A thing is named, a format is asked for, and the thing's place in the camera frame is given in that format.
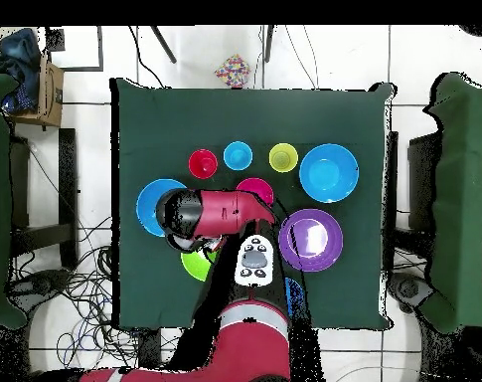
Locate green bowl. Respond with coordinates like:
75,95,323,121
180,248,219,283

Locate large light blue bowl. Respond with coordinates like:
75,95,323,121
135,178,189,239
298,143,360,204

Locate purple bowl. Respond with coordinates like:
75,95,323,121
277,208,344,274

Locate pink bowl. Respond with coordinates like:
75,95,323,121
235,177,275,207

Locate red cup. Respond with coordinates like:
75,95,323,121
187,148,219,180

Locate light blue cup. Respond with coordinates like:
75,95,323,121
223,140,254,172

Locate small dark blue bowl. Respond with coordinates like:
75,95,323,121
284,277,306,318

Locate yellow cup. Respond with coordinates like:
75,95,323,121
268,142,299,174

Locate dark green tablecloth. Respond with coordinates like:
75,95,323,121
110,77,397,331

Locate black stool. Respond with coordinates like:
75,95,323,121
406,131,443,233
9,127,80,270

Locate colourful patterned box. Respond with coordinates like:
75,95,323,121
214,54,252,90

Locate black tripod leg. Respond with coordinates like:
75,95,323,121
263,25,275,64
149,25,178,65

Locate cardboard box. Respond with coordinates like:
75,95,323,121
9,59,66,128

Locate blue denim cloth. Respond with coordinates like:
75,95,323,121
0,27,42,114

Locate black cable tangle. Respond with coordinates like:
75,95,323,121
9,214,186,375

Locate grey pedestal foot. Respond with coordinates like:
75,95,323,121
7,269,72,305
387,272,433,312

